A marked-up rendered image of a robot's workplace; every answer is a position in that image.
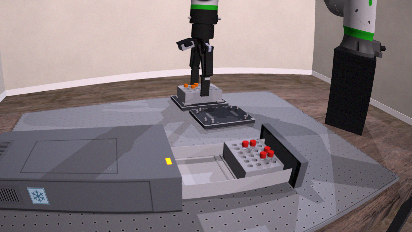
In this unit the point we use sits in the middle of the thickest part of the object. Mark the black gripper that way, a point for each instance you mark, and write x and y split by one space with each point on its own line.
202 54

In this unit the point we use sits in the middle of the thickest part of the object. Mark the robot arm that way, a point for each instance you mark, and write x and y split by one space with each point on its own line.
359 20

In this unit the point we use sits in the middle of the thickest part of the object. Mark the white tube rack with holes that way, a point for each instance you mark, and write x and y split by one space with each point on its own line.
194 96
246 163

